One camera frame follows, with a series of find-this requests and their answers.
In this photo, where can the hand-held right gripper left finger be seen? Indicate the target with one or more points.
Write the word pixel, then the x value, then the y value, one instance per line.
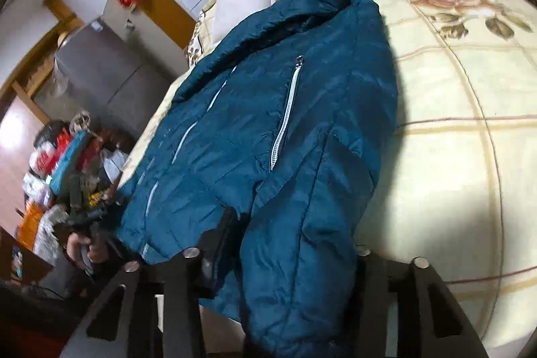
pixel 218 244

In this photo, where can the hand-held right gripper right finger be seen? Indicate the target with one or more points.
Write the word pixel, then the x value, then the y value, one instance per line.
pixel 419 291

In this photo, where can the teal down jacket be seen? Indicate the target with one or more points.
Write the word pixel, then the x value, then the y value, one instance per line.
pixel 268 123

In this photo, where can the person's left forearm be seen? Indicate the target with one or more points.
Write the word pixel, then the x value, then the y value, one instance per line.
pixel 63 278

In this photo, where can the person's left hand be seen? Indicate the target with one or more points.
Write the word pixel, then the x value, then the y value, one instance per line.
pixel 82 251

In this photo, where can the pile of household clutter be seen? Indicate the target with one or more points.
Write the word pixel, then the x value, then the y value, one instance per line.
pixel 54 173

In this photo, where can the grey wardrobe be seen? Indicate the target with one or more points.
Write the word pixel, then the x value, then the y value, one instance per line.
pixel 109 77

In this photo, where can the bed with floral checked sheet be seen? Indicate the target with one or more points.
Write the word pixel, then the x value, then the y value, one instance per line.
pixel 453 110

